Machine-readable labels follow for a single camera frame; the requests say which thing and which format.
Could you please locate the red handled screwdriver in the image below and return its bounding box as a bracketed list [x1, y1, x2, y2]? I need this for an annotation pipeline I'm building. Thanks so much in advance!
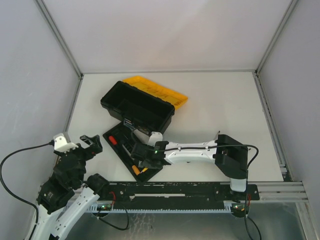
[108, 135, 131, 157]

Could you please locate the black toolbox tray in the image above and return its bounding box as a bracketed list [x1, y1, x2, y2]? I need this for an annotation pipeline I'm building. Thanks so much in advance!
[102, 123, 161, 184]

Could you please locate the yellow black plastic toolbox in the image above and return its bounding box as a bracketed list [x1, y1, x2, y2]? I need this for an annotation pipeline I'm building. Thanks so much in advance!
[100, 75, 188, 133]

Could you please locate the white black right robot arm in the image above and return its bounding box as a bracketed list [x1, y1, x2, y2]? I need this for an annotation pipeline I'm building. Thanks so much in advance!
[131, 134, 249, 193]

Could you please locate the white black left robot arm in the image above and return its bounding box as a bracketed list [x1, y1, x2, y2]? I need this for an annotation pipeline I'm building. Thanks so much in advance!
[26, 133, 110, 240]

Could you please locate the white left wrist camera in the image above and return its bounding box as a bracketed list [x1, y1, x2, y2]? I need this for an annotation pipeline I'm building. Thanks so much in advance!
[53, 132, 79, 153]

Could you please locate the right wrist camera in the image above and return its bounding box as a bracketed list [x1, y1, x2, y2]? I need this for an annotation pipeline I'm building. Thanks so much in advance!
[147, 131, 163, 147]

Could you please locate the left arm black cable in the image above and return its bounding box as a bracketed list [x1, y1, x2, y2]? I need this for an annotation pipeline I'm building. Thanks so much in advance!
[0, 141, 55, 240]

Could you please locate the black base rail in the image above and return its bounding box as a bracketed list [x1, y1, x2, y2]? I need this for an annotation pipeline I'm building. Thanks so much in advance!
[102, 181, 260, 202]

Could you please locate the grey cable duct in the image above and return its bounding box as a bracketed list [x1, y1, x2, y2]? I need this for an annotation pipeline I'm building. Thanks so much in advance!
[86, 200, 232, 214]

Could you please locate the left base black cable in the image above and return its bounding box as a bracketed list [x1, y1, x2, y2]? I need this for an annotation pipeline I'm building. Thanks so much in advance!
[96, 196, 130, 231]

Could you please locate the base black cable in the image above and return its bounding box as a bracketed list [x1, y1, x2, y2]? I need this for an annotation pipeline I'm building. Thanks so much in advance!
[243, 143, 262, 240]
[96, 196, 130, 231]

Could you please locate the right base black cable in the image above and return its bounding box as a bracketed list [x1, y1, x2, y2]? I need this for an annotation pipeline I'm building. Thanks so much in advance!
[243, 143, 262, 240]

